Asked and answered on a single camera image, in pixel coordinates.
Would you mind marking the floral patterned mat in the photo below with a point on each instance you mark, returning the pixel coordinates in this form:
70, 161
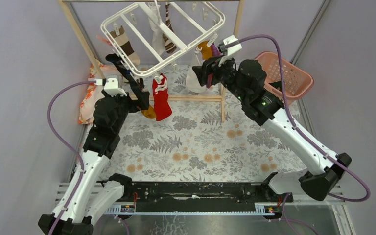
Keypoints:
199, 141

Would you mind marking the orange white floral cloth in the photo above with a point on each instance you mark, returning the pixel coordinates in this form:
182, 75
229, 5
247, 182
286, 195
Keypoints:
94, 94

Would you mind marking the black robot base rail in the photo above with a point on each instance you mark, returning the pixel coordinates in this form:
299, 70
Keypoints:
199, 198

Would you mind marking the wooden drying rack frame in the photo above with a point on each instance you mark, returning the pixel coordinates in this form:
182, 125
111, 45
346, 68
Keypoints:
175, 65

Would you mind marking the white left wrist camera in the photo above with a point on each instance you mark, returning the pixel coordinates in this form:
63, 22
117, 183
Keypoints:
111, 85

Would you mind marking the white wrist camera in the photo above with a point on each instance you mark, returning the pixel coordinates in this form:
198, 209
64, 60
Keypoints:
229, 47
111, 85

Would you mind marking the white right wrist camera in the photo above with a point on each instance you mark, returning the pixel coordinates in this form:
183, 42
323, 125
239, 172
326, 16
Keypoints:
229, 47

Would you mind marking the pink plastic laundry basket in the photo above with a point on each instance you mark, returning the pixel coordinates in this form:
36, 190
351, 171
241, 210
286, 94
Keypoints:
296, 81

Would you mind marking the white plastic sock hanger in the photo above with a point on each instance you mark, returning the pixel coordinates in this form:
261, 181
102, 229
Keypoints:
148, 36

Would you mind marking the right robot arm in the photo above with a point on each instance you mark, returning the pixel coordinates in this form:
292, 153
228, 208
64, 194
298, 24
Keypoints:
322, 172

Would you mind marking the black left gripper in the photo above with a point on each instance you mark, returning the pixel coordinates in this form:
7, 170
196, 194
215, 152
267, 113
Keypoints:
143, 102

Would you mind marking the orange purple sock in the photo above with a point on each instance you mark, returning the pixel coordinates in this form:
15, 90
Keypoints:
208, 52

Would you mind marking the beige brown striped sock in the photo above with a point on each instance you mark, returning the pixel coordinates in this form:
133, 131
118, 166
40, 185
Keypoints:
122, 40

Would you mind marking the brown mustard striped sock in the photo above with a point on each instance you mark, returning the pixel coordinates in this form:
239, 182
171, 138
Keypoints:
149, 113

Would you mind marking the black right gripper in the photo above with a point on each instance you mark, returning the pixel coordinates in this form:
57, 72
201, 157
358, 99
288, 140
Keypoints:
207, 67

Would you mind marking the red fluffy sock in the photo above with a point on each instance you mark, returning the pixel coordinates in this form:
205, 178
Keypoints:
162, 108

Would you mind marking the dark green sock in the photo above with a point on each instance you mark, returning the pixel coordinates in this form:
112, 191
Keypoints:
277, 85

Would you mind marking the black blue sock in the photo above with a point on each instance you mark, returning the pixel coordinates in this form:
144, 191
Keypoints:
137, 85

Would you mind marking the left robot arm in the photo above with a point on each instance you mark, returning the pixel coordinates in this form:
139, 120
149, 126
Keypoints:
77, 213

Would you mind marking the cream white sock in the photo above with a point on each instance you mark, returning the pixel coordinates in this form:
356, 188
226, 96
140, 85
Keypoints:
157, 39

